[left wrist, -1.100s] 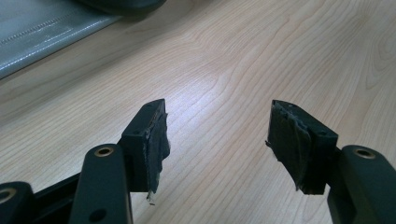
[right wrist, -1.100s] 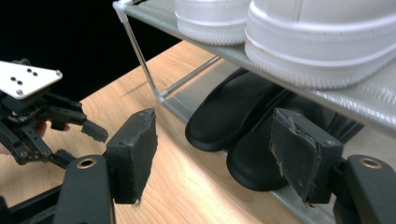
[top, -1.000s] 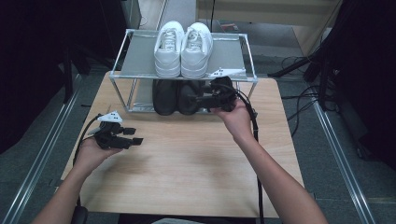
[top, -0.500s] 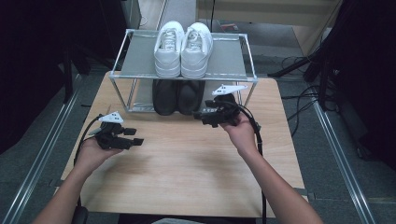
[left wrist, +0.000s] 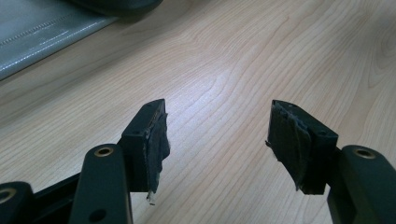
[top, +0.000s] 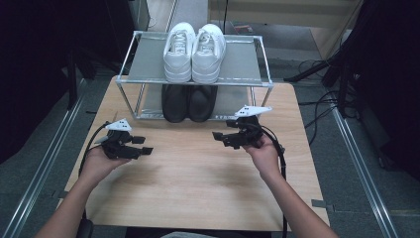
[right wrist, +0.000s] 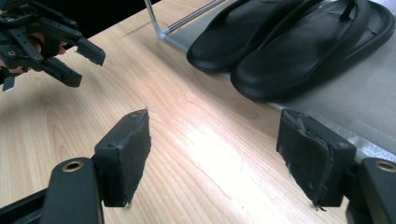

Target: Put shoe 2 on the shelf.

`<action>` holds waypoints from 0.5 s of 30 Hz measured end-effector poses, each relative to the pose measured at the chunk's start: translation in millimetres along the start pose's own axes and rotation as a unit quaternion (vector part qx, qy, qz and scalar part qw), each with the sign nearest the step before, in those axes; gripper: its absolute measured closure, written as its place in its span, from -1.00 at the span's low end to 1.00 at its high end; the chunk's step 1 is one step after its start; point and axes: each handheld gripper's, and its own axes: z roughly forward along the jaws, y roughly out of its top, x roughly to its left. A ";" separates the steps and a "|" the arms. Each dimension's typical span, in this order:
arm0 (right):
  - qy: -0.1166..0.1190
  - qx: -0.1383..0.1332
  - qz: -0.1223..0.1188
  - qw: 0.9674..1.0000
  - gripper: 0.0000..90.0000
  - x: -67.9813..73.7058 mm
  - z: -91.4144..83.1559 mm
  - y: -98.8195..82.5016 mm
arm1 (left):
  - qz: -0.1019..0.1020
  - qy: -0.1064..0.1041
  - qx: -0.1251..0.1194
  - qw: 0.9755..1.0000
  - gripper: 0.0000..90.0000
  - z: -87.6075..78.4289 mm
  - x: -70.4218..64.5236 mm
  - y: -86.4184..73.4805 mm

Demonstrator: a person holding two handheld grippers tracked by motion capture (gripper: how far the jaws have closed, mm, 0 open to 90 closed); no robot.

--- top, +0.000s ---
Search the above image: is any thin black hanging cable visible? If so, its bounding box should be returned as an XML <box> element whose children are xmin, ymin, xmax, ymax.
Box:
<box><xmin>223</xmin><ymin>0</ymin><xmax>230</xmax><ymax>34</ymax></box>

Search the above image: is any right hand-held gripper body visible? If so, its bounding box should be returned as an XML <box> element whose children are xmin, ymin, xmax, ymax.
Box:
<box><xmin>226</xmin><ymin>104</ymin><xmax>273</xmax><ymax>150</ymax></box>

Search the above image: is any grey cabinet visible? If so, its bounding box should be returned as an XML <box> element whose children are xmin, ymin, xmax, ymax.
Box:
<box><xmin>128</xmin><ymin>0</ymin><xmax>152</xmax><ymax>32</ymax></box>

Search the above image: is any black curtain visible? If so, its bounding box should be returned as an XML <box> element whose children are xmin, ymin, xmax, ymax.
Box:
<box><xmin>0</xmin><ymin>0</ymin><xmax>137</xmax><ymax>165</ymax></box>
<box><xmin>340</xmin><ymin>0</ymin><xmax>420</xmax><ymax>181</ymax></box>

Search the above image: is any black slipper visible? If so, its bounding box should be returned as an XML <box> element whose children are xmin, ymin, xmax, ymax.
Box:
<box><xmin>160</xmin><ymin>83</ymin><xmax>190</xmax><ymax>124</ymax></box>
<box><xmin>187</xmin><ymin>84</ymin><xmax>219</xmax><ymax>123</ymax></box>

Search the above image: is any person's grey clothing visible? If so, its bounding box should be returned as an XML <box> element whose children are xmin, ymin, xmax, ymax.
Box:
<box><xmin>157</xmin><ymin>230</ymin><xmax>222</xmax><ymax>238</ymax></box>

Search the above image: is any small red floor item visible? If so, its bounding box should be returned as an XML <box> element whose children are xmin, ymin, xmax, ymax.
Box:
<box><xmin>232</xmin><ymin>23</ymin><xmax>255</xmax><ymax>34</ymax></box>

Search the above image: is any person's right hand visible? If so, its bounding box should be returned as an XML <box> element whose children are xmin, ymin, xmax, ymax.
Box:
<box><xmin>242</xmin><ymin>133</ymin><xmax>285</xmax><ymax>181</ymax></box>

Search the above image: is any left hand-held gripper cable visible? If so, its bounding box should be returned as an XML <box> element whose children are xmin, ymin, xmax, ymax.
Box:
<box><xmin>78</xmin><ymin>121</ymin><xmax>112</xmax><ymax>177</ymax></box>

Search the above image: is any person's left hand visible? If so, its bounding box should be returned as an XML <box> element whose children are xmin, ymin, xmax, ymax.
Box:
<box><xmin>78</xmin><ymin>146</ymin><xmax>132</xmax><ymax>186</ymax></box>

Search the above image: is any wooden cabinet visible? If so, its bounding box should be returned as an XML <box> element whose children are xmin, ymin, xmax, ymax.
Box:
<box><xmin>207</xmin><ymin>0</ymin><xmax>365</xmax><ymax>60</ymax></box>

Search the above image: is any metal floor rail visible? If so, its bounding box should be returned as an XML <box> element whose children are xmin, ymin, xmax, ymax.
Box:
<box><xmin>164</xmin><ymin>0</ymin><xmax>179</xmax><ymax>33</ymax></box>
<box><xmin>331</xmin><ymin>107</ymin><xmax>400</xmax><ymax>238</ymax></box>
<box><xmin>0</xmin><ymin>78</ymin><xmax>87</xmax><ymax>238</ymax></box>

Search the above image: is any black floor cable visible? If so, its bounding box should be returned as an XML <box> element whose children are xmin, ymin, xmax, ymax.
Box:
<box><xmin>297</xmin><ymin>59</ymin><xmax>341</xmax><ymax>147</ymax></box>

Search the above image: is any black tripod stand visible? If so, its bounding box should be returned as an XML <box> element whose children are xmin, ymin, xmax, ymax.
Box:
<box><xmin>283</xmin><ymin>49</ymin><xmax>356</xmax><ymax>118</ymax></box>

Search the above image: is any white sneaker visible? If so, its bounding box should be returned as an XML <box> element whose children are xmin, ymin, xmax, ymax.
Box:
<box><xmin>191</xmin><ymin>23</ymin><xmax>227</xmax><ymax>84</ymax></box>
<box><xmin>162</xmin><ymin>22</ymin><xmax>196</xmax><ymax>83</ymax></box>

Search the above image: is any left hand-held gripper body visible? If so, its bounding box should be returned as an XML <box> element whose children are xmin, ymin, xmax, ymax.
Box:
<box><xmin>100</xmin><ymin>118</ymin><xmax>141</xmax><ymax>161</ymax></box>

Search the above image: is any metal shoe rack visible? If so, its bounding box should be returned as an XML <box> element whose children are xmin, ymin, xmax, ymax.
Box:
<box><xmin>116</xmin><ymin>29</ymin><xmax>274</xmax><ymax>121</ymax></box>

